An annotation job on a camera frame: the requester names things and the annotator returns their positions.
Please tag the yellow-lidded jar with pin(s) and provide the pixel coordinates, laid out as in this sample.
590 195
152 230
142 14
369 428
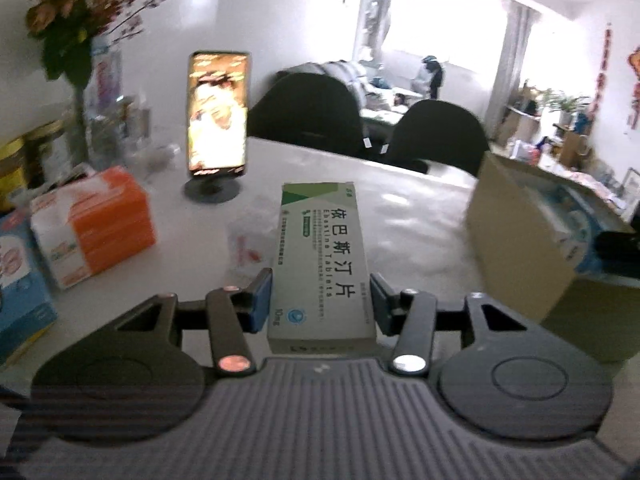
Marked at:
12 175

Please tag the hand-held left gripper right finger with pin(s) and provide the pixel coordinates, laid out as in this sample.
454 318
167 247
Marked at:
384 307

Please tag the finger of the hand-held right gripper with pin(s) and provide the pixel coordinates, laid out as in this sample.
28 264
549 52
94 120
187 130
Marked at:
620 255

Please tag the black smartphone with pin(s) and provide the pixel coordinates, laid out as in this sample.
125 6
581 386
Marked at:
217 110

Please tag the dark green chair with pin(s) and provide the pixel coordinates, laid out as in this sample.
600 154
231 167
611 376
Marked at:
440 135
300 115

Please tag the small framed picture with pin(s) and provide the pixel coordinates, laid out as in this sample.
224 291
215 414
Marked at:
632 185

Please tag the beige cardboard box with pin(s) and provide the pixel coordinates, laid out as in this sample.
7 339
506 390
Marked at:
515 240

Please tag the grey curtain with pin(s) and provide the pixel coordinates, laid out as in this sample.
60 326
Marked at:
517 60

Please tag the red knot wall ornament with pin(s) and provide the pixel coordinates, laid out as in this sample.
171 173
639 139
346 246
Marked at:
635 85

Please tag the round black phone stand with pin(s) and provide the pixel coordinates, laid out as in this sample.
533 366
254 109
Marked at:
210 192

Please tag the red orange flower bouquet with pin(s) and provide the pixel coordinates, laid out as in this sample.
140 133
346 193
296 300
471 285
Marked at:
65 10

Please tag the clear plastic water bottle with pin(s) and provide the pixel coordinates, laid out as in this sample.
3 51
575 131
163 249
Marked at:
107 75

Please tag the small clear bottle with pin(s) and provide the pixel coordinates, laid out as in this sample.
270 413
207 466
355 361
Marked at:
135 120

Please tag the orange white tissue pack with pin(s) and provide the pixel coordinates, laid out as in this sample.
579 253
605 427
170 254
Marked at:
110 220

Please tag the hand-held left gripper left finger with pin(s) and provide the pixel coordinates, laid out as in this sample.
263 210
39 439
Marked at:
260 305

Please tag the white marble desktop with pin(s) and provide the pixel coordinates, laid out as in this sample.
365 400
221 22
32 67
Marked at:
410 220

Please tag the potted green plant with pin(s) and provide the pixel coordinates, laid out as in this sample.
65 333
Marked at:
565 102

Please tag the white office chair with clothes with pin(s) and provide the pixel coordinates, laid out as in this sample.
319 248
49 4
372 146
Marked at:
432 75

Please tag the brown food jar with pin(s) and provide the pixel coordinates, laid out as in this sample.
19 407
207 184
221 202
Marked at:
50 155

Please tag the grey sofa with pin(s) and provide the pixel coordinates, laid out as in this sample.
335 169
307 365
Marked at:
345 77

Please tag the wooden shelf unit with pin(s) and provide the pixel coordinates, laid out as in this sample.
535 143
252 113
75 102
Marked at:
515 127

